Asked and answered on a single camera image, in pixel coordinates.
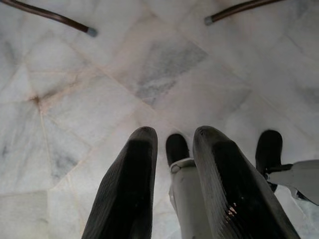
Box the grey robot leg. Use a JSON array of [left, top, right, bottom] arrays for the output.
[[165, 133, 216, 239], [255, 129, 319, 207]]

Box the grey robot right leg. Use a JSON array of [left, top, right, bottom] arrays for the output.
[[255, 129, 319, 207]]

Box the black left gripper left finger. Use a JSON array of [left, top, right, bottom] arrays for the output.
[[81, 126, 159, 239]]

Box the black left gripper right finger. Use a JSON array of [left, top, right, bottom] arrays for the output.
[[193, 125, 301, 239]]

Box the grey robot left leg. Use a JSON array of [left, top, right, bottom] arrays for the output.
[[165, 133, 216, 239]]

